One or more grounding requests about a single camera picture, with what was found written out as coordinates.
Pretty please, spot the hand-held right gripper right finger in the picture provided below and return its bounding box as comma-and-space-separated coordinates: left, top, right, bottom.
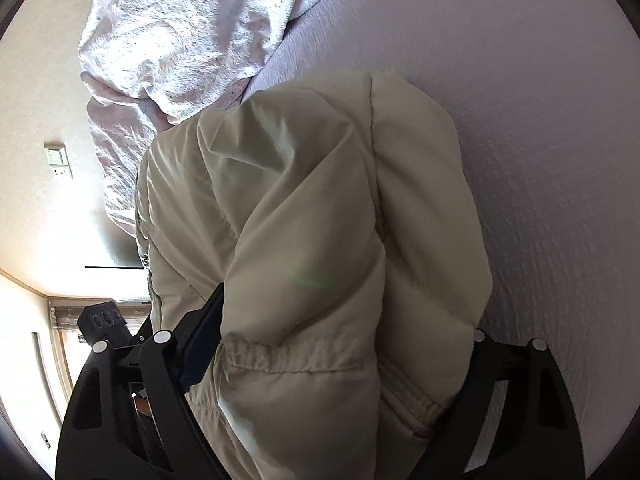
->
412, 327, 586, 480

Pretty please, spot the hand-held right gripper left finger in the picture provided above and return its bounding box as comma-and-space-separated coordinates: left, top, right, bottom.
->
55, 282, 232, 480

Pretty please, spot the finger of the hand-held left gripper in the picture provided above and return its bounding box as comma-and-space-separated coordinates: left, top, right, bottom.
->
120, 309, 157, 356

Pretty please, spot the white puffer jacket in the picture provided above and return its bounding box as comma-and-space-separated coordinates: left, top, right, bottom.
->
135, 69, 494, 480

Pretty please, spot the window with curtain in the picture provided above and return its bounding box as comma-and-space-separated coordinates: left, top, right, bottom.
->
49, 302, 151, 352

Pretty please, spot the pale pink crinkled duvet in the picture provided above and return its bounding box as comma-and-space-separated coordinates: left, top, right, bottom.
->
79, 0, 366, 238

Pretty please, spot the white wall switch panel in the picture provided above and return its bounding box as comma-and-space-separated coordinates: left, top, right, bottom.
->
43, 142, 74, 180

